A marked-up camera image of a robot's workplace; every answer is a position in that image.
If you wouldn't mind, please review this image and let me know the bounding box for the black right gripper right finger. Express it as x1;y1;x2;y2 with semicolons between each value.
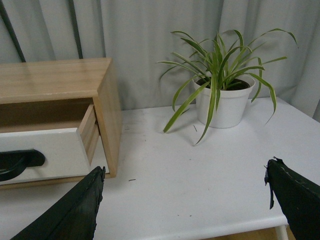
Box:
264;157;320;240

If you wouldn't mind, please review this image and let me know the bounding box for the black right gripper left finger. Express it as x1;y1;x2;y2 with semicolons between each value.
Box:
12;166;106;240

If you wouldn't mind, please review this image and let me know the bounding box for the white drawer with wooden sides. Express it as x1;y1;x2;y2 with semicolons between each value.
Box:
0;103;100;186

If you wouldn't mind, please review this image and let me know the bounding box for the wooden drawer cabinet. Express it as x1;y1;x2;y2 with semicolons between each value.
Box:
0;58;122;190

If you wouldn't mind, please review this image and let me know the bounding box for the white table leg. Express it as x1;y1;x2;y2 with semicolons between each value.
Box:
275;225;289;240

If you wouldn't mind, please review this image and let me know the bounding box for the white plastic flower pot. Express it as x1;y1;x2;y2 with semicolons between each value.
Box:
195;76;256;129

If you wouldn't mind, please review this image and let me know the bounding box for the green spider plant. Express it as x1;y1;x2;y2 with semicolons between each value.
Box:
162;29;286;137

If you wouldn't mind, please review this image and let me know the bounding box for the grey curtain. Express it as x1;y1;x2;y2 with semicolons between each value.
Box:
0;0;320;120

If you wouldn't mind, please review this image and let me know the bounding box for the black drawer handle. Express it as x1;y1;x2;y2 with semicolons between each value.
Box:
0;149;46;182

